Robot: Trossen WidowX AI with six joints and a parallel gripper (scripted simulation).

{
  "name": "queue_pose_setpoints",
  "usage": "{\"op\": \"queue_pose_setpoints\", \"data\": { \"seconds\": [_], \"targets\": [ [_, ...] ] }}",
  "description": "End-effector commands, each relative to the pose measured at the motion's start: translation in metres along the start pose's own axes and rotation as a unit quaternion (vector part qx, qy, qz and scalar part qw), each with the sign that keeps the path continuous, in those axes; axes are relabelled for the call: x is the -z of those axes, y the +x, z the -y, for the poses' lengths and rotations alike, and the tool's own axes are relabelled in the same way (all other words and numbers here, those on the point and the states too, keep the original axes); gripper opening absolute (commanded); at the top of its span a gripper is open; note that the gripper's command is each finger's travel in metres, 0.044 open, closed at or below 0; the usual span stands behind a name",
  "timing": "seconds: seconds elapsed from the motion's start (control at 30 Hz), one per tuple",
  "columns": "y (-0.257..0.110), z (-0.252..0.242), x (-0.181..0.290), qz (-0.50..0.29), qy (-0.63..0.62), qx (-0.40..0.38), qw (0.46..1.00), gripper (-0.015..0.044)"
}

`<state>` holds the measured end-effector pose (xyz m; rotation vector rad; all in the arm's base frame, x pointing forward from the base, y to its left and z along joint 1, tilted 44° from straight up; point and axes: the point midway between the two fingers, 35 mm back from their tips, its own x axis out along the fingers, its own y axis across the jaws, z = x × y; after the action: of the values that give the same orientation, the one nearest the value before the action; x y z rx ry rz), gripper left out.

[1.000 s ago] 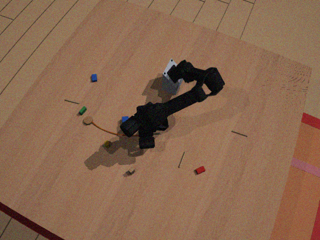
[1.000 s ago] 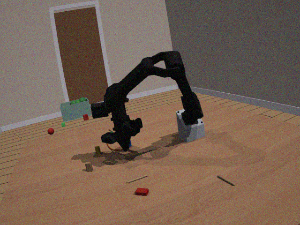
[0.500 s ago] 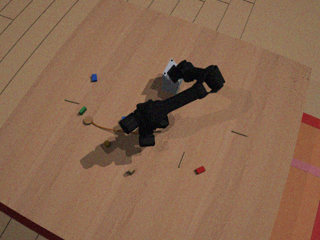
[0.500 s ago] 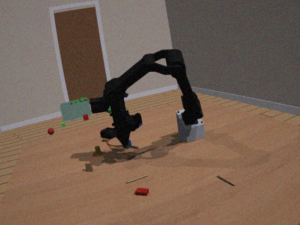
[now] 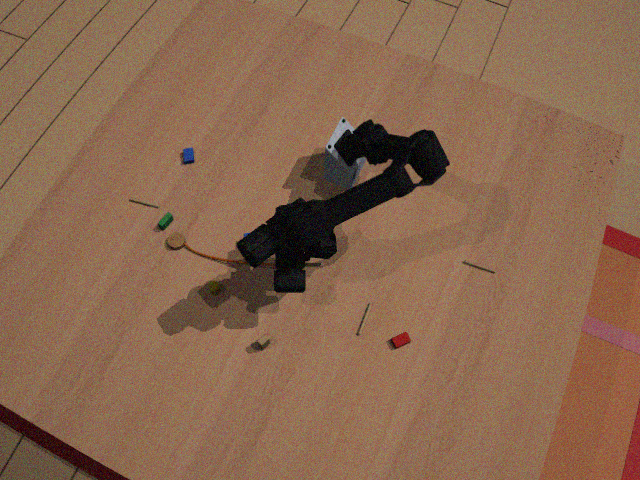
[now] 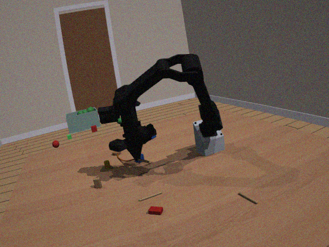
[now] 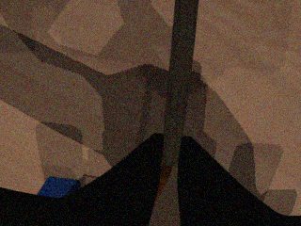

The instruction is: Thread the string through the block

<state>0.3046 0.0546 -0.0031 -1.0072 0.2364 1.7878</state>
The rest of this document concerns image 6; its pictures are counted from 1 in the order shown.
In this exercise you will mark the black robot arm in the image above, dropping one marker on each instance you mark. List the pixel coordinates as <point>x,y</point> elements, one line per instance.
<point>125,99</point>

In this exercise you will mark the round wooden button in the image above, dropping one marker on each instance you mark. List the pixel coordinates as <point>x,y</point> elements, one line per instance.
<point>115,153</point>

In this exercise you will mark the yellow cylinder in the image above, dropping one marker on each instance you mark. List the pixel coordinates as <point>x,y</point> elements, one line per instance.
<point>107,165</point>

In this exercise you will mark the small red block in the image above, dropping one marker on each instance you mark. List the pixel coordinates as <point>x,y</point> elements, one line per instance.
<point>155,210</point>

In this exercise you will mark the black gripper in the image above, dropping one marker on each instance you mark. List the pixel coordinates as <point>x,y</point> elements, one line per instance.
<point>134,147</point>

